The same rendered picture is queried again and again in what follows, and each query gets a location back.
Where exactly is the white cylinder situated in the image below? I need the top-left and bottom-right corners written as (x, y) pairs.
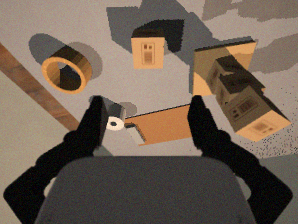
top-left (106, 104), bottom-right (126, 130)

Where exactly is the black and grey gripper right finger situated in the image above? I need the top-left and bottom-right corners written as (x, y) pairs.
top-left (187, 95), bottom-right (293, 224)

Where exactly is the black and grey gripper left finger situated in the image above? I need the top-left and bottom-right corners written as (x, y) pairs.
top-left (3, 96), bottom-right (109, 224)

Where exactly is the tan cardboard carton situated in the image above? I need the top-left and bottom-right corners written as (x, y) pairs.
top-left (205, 59), bottom-right (247, 95)
top-left (216, 71), bottom-right (266, 109)
top-left (222, 85), bottom-right (292, 142)

